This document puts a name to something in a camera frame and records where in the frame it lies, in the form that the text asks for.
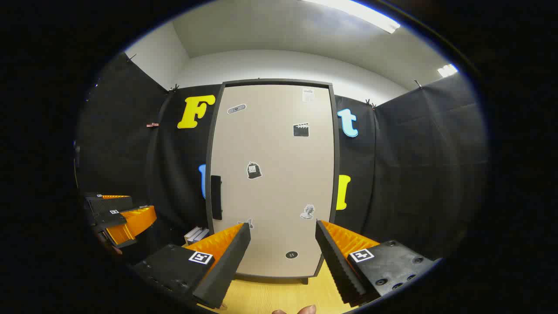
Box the long ceiling light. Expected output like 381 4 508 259
305 0 401 34

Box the dark grey cabinet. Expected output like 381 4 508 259
205 78 341 285

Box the black door handle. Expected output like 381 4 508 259
211 175 223 221

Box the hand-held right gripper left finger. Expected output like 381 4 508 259
131 222 252 310

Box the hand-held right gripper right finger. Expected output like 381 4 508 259
315 220 436 307

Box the black backdrop cloth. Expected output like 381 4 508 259
74 52 489 262

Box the beige cabinet door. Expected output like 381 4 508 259
206 83 337 278

